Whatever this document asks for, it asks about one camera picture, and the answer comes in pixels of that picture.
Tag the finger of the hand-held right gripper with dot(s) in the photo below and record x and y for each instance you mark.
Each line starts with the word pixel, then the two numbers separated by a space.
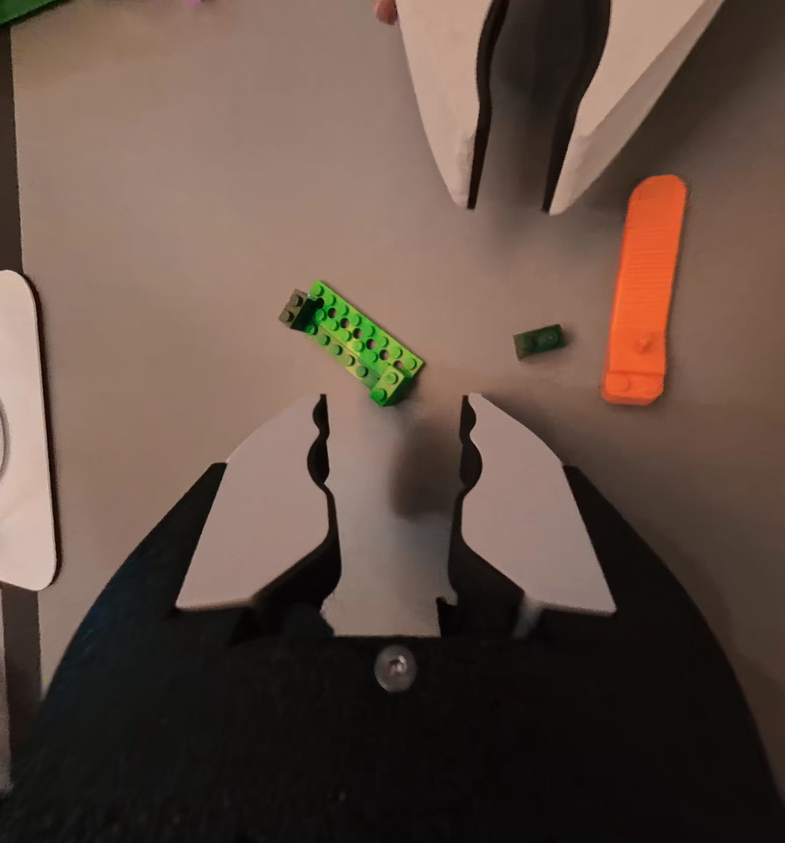
pixel 636 72
pixel 438 79

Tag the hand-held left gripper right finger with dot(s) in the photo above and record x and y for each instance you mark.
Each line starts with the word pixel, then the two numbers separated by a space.
pixel 530 527

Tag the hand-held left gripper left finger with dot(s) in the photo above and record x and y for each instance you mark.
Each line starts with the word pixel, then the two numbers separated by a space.
pixel 260 520

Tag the small dark green lego plate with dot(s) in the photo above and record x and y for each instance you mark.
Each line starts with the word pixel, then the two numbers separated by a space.
pixel 538 342

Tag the green lego plate assembly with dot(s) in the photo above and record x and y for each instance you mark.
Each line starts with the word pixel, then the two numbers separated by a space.
pixel 353 336

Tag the orange lego brick separator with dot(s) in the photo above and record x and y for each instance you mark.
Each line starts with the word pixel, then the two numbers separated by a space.
pixel 646 290

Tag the person's right hand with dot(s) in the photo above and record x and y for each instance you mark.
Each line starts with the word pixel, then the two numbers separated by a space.
pixel 385 10

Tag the white plastic tray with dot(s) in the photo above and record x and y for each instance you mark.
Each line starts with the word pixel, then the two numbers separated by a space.
pixel 10 428

